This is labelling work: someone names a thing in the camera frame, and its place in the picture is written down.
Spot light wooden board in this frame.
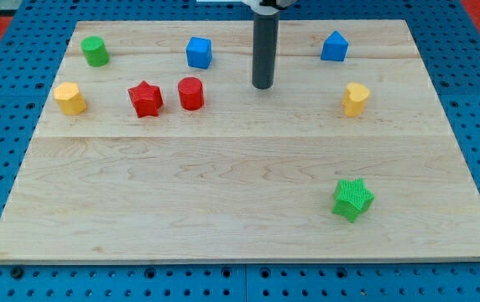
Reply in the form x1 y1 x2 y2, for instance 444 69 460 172
0 19 480 265

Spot yellow hexagon block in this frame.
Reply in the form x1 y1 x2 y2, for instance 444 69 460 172
53 82 86 116

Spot blue cube block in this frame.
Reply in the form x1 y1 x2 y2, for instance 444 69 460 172
185 37 212 69

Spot red cylinder block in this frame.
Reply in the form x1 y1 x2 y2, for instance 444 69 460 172
177 77 204 111

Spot red star block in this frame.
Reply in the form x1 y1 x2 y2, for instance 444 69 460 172
128 81 164 118

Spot green cylinder block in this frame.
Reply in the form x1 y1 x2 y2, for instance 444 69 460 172
81 36 109 67

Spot green star block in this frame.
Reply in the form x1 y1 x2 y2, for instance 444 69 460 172
331 179 375 223

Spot blue pentagon block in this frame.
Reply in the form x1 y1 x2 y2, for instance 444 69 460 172
321 31 349 61

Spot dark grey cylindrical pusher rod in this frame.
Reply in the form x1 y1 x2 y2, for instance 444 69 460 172
252 13 279 90

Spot yellow heart block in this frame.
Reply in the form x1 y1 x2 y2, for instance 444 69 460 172
342 82 371 117

